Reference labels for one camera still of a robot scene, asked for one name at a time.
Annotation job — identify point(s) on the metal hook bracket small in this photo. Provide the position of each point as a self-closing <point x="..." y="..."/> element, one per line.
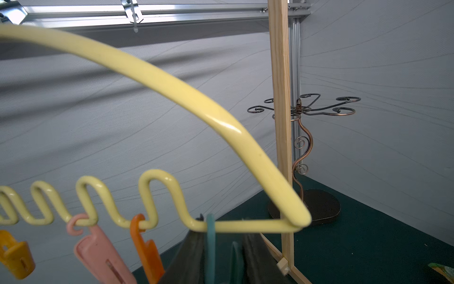
<point x="133" y="12"/>

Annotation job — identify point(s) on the teal clothes clip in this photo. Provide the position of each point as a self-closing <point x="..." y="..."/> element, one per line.
<point x="237" y="260"/>

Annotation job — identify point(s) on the pink clothes clip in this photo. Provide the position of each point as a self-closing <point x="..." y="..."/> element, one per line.
<point x="96" y="252"/>

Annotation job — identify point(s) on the aluminium top rail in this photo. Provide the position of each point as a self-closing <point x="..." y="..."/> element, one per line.
<point x="86" y="17"/>

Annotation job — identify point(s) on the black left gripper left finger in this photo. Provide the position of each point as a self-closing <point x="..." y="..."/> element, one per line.
<point x="188" y="266"/>

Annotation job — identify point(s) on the metal hook bracket middle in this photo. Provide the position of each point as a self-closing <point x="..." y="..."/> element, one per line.
<point x="12" y="12"/>

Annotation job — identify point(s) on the yellow wavy clothes hanger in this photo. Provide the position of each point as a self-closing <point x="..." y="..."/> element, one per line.
<point x="297" y="216"/>

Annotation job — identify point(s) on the green snack bag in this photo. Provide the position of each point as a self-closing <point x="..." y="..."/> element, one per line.
<point x="445" y="271"/>

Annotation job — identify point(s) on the orange clip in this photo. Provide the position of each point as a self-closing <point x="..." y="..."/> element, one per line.
<point x="16" y="256"/>
<point x="147" y="252"/>

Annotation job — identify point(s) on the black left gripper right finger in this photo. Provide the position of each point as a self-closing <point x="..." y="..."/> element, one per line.
<point x="260" y="266"/>

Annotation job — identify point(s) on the wooden clothes rack frame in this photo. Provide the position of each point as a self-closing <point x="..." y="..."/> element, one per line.
<point x="280" y="61"/>

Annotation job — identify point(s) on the bronze wire jewelry stand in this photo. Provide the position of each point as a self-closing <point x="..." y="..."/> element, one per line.
<point x="324" y="207"/>

